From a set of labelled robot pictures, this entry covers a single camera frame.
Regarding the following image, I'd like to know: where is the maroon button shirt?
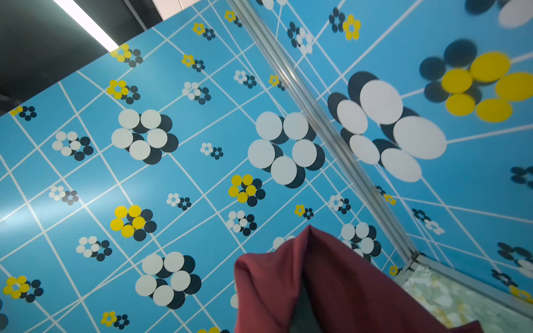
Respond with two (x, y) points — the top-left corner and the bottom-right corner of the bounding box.
(233, 225), (484, 333)

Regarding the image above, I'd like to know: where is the aluminium frame corner post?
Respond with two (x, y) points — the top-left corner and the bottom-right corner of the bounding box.
(230, 0), (419, 262)

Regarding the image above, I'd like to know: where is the ceiling strip light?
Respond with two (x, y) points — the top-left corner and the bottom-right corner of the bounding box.
(54, 0), (119, 52)

